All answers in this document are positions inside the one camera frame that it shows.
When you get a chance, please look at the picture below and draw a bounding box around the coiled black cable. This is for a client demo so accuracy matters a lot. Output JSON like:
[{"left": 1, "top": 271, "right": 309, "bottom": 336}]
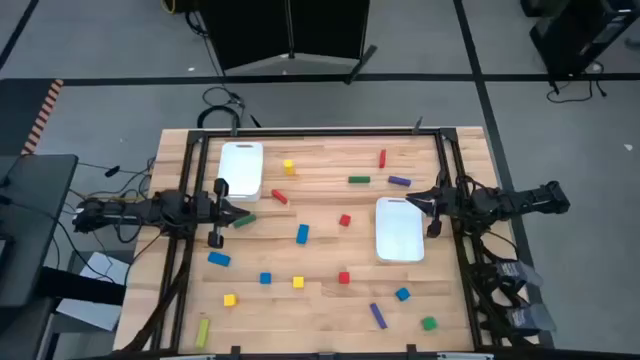
[{"left": 196, "top": 86, "right": 246, "bottom": 130}]

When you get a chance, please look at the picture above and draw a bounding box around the white paper sheet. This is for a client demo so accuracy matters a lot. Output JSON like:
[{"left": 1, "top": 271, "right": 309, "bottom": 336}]
[{"left": 53, "top": 251, "right": 132, "bottom": 332}]

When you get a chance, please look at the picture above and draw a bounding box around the black floor cable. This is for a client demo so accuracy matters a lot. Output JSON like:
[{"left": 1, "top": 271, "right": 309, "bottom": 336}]
[{"left": 545, "top": 60, "right": 609, "bottom": 105}]

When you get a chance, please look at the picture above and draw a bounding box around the silver frame bracket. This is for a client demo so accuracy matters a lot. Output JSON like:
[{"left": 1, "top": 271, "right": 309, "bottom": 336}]
[{"left": 436, "top": 352, "right": 495, "bottom": 360}]

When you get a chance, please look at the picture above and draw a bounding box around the black metal table frame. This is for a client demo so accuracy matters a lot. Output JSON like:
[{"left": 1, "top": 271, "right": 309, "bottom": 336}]
[{"left": 149, "top": 126, "right": 496, "bottom": 360}]

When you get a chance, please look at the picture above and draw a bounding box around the black desk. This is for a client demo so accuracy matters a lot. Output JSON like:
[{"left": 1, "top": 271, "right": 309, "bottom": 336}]
[{"left": 0, "top": 153, "right": 80, "bottom": 308}]

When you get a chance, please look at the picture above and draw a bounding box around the grey power box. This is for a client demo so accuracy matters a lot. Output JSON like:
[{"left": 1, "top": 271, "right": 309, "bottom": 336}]
[
  {"left": 497, "top": 258, "right": 545, "bottom": 288},
  {"left": 503, "top": 302, "right": 557, "bottom": 335}
]

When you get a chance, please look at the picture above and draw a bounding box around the black partition panel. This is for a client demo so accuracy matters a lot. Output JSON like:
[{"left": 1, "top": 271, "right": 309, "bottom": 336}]
[{"left": 197, "top": 0, "right": 379, "bottom": 85}]

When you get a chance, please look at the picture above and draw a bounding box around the white plastic bin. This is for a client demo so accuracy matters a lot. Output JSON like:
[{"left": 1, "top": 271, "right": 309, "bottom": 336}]
[
  {"left": 217, "top": 141, "right": 265, "bottom": 203},
  {"left": 374, "top": 196, "right": 426, "bottom": 264}
]

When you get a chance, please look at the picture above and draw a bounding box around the black cable bundle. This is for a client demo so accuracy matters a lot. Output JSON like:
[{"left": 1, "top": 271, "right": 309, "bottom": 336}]
[
  {"left": 462, "top": 219, "right": 531, "bottom": 347},
  {"left": 47, "top": 158, "right": 157, "bottom": 251},
  {"left": 122, "top": 232, "right": 189, "bottom": 352}
]

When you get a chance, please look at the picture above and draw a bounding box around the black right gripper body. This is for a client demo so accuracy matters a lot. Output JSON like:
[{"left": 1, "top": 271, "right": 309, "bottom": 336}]
[{"left": 427, "top": 170, "right": 464, "bottom": 239}]

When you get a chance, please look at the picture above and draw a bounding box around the black equipment rack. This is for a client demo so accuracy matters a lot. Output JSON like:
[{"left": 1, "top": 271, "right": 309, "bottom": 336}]
[{"left": 519, "top": 0, "right": 640, "bottom": 77}]

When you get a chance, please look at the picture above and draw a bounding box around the lime green long block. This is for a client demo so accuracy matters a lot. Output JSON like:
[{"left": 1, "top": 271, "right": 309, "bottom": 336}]
[{"left": 194, "top": 318, "right": 211, "bottom": 350}]

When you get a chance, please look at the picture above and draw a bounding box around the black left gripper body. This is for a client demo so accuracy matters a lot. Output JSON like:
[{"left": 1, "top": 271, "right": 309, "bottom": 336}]
[{"left": 192, "top": 177, "right": 231, "bottom": 250}]

